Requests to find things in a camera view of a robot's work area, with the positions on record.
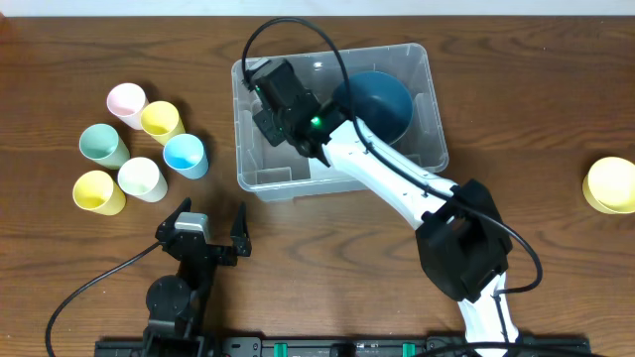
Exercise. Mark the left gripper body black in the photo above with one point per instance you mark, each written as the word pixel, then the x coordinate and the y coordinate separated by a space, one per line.
pixel 207 249

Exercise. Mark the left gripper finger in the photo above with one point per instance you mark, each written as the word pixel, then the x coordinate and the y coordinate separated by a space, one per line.
pixel 168 226
pixel 239 234

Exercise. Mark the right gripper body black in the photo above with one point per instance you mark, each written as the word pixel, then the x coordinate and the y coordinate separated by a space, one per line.
pixel 269 122

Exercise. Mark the dark blue bowl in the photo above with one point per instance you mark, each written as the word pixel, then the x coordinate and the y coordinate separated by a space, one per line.
pixel 383 103

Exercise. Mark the yellow small bowl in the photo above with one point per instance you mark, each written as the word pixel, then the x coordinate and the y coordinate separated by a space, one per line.
pixel 608 186

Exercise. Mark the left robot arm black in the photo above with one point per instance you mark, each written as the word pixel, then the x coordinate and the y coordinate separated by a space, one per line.
pixel 177 302

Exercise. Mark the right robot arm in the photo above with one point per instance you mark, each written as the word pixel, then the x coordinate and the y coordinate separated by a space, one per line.
pixel 463 244

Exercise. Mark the clear plastic storage container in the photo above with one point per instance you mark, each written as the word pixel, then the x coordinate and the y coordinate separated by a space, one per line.
pixel 281 173

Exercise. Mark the cream white plastic cup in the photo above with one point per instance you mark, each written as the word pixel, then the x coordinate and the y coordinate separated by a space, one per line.
pixel 142 178

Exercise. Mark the light blue plastic cup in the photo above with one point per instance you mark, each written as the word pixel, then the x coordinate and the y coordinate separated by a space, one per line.
pixel 186 154

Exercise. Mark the yellow plastic cup lower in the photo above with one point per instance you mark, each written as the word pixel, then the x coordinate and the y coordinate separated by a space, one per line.
pixel 97 191

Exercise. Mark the yellow plastic cup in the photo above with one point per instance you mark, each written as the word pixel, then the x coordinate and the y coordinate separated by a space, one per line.
pixel 97 191
pixel 162 121

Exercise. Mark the green plastic cup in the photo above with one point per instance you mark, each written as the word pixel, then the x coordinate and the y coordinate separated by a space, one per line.
pixel 102 144

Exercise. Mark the yellow plastic cup upper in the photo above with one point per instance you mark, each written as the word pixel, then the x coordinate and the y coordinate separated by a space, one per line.
pixel 162 121

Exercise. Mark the pink plastic cup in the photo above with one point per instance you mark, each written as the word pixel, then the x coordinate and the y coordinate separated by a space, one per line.
pixel 126 101

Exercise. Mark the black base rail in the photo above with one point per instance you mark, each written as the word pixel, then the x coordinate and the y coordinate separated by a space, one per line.
pixel 257 347

